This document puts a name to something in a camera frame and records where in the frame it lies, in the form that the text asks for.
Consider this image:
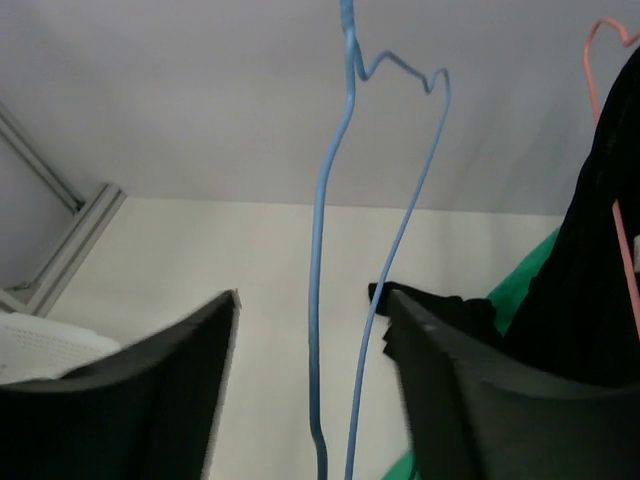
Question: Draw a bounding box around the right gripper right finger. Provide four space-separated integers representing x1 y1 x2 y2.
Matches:
388 290 639 479

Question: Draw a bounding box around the green tank top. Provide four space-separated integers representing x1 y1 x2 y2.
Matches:
379 224 566 480

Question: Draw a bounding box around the pink wire hanger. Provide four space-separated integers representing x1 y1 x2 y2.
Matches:
583 17 640 339

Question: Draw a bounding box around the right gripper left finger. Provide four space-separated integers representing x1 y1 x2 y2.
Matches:
1 290 239 479

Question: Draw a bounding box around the black tank top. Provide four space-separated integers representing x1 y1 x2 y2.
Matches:
368 47 640 386

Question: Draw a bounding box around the left aluminium frame strut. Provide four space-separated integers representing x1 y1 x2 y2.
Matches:
1 106 126 316

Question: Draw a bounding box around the light blue wire hanger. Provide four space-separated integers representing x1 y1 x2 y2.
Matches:
307 0 452 479

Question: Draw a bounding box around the white plastic basket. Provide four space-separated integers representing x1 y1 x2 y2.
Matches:
1 312 121 384

